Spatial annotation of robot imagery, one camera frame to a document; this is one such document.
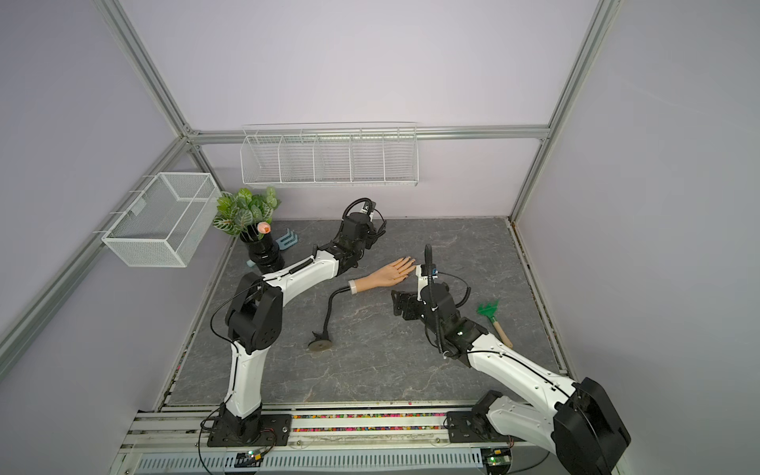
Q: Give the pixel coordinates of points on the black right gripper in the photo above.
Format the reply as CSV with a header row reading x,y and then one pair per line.
x,y
411,303

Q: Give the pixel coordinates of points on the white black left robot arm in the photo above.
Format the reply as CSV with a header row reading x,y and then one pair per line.
x,y
255,319

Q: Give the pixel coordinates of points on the white wire basket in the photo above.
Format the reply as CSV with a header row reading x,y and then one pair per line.
x,y
165,224

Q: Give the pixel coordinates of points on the white wire wall shelf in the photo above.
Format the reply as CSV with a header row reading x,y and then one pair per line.
x,y
330,154

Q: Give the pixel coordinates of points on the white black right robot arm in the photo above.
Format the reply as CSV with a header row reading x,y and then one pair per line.
x,y
576,421

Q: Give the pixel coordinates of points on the aluminium frame corner post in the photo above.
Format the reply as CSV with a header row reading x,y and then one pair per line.
x,y
602,20

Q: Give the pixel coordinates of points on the green artificial plant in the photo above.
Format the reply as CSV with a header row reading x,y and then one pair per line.
x,y
246,215

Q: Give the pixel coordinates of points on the mannequin hand with painted nails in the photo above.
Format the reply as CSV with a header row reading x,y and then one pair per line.
x,y
387,276

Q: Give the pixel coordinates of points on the green toy rake wooden handle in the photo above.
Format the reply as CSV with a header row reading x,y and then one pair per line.
x,y
489,310

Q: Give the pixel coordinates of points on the teal plastic fork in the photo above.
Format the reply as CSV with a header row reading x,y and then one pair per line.
x,y
288,240

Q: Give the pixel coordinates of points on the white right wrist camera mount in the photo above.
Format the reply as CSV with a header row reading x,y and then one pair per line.
x,y
424,277

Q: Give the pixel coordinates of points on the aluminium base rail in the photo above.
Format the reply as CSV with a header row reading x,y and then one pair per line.
x,y
359,438

